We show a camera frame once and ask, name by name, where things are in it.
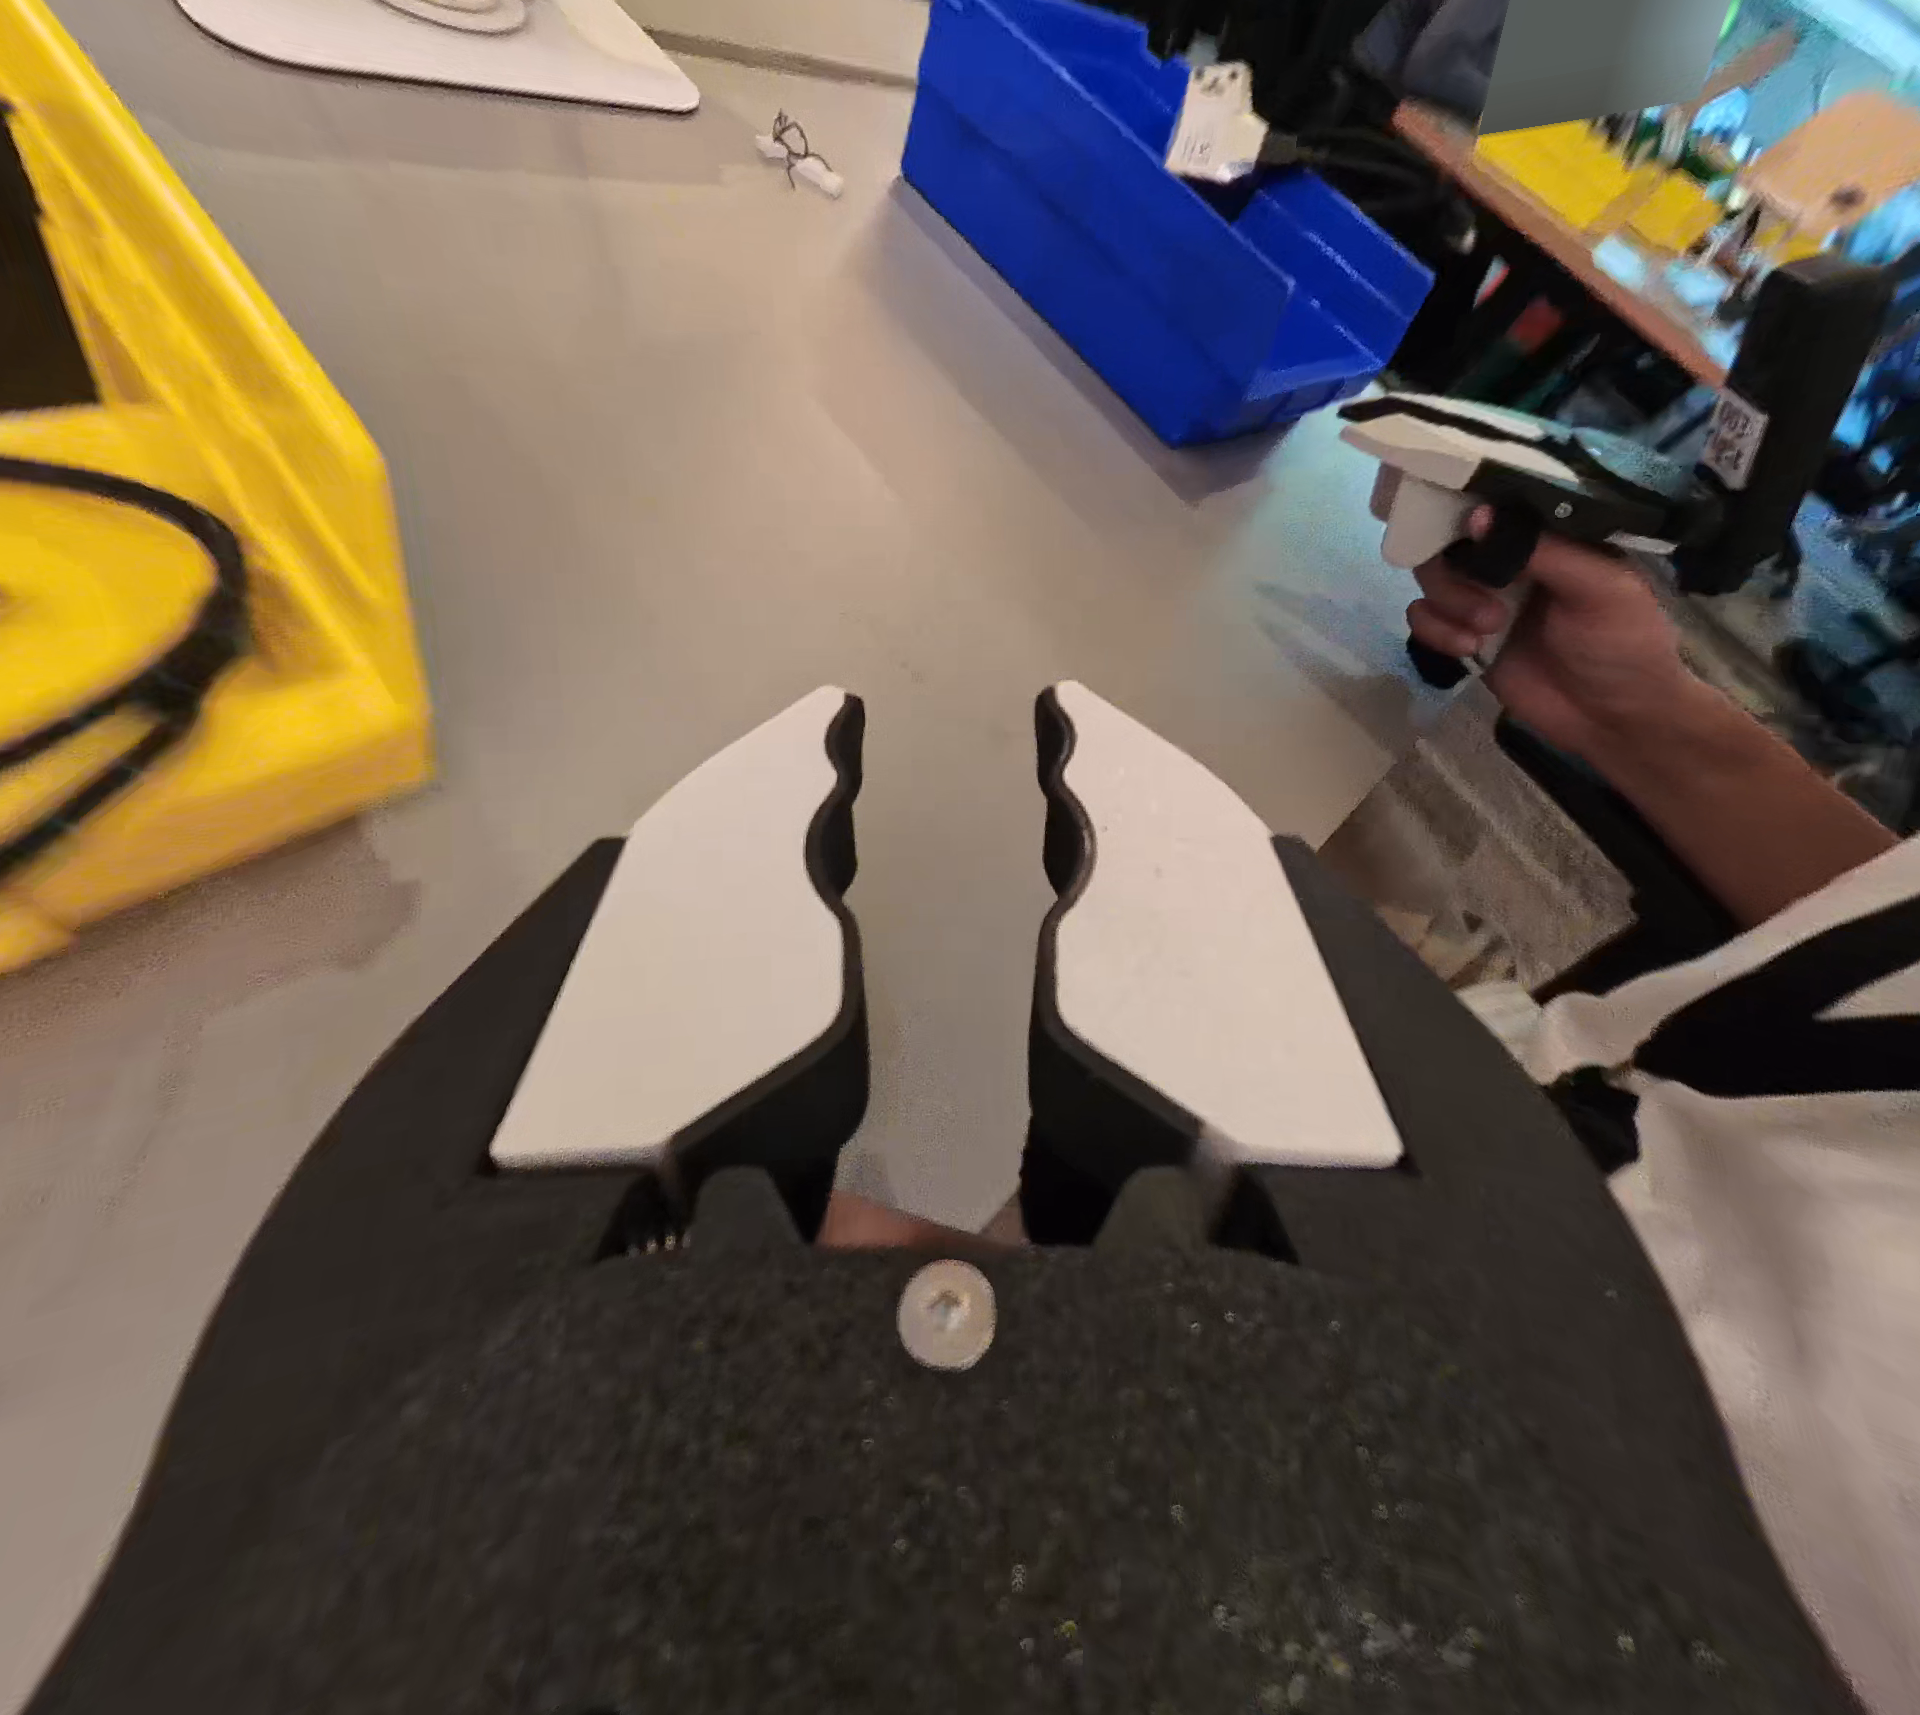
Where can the person's right hand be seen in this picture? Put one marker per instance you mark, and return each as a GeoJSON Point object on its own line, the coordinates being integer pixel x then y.
{"type": "Point", "coordinates": [1603, 647]}

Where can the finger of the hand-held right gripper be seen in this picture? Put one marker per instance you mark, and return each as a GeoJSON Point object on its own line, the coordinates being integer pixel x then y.
{"type": "Point", "coordinates": [1427, 458]}
{"type": "Point", "coordinates": [1487, 427]}

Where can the black chair with wooden back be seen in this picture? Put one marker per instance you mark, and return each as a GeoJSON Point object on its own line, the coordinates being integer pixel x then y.
{"type": "Point", "coordinates": [1847, 155]}

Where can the grey desk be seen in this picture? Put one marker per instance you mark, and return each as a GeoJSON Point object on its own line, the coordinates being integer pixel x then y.
{"type": "Point", "coordinates": [678, 469]}

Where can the blue plastic bin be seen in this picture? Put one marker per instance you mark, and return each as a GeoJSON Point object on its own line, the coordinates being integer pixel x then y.
{"type": "Point", "coordinates": [1078, 244]}

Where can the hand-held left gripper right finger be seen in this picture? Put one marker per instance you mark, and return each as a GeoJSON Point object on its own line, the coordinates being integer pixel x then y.
{"type": "Point", "coordinates": [1199, 982]}

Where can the small yellow bin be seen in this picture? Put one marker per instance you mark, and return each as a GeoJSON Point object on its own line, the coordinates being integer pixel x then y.
{"type": "Point", "coordinates": [1559, 169]}

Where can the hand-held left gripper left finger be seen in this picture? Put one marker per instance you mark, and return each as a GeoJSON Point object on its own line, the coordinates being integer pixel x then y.
{"type": "Point", "coordinates": [706, 982]}

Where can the yellow plastic bin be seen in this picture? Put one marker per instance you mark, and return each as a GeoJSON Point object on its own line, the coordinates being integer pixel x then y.
{"type": "Point", "coordinates": [303, 545]}

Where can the black divider panel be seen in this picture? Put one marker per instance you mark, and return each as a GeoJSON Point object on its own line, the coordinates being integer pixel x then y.
{"type": "Point", "coordinates": [41, 305]}

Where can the grey hdmi switch box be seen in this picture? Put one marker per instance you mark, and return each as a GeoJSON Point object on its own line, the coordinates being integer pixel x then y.
{"type": "Point", "coordinates": [1210, 122]}

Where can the long wooden table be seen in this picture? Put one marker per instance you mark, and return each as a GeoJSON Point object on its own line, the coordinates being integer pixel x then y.
{"type": "Point", "coordinates": [1577, 244]}

